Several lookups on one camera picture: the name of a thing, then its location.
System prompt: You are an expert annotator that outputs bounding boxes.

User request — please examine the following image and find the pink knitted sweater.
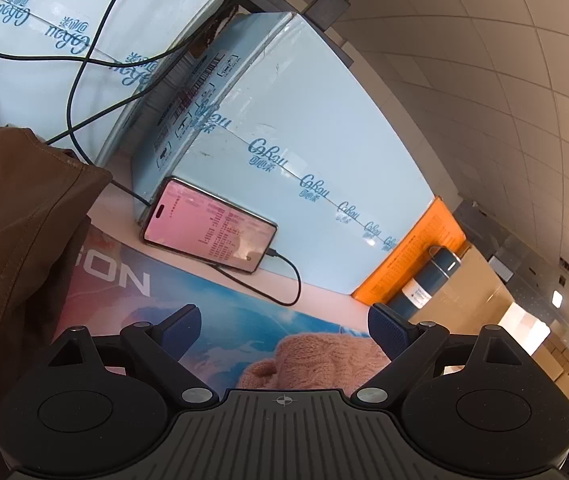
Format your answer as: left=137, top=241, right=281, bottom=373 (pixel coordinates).
left=237, top=333, right=391, bottom=396

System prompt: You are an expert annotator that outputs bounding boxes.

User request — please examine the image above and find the dark blue vacuum bottle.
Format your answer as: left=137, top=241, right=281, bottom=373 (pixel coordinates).
left=387, top=246, right=461, bottom=320

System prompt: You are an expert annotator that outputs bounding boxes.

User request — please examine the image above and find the brown cardboard box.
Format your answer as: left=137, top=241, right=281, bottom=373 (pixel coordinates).
left=409, top=242, right=513, bottom=335

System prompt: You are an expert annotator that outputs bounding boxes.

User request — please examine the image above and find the colourful printed desk mat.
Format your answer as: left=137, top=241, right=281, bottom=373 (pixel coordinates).
left=57, top=226, right=369, bottom=393

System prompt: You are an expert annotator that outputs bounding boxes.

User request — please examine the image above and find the orange cardboard box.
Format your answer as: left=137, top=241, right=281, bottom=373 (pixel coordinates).
left=352, top=196, right=466, bottom=304

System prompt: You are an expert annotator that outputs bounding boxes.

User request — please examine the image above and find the white paper bag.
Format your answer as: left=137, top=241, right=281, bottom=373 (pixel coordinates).
left=498, top=302, right=550, bottom=356

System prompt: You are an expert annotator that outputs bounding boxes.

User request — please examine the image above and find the smartphone with pink screen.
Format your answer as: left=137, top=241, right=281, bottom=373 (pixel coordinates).
left=141, top=177, right=277, bottom=274

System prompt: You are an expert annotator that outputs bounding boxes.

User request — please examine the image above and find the brown leather garment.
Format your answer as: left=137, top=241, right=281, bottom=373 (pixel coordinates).
left=0, top=120, right=114, bottom=480

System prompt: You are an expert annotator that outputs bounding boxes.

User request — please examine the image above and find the light blue box right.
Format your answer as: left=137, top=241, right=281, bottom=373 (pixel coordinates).
left=132, top=12, right=434, bottom=295

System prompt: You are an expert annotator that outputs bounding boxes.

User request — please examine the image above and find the light blue box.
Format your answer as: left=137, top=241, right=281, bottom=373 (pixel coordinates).
left=0, top=0, right=222, bottom=165
left=132, top=12, right=434, bottom=295

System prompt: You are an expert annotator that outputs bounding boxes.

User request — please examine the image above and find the light blue box left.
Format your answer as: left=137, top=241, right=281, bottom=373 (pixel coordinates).
left=0, top=0, right=222, bottom=165

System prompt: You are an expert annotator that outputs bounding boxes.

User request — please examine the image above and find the black power adapter right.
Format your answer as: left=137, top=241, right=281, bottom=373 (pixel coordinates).
left=302, top=0, right=351, bottom=32

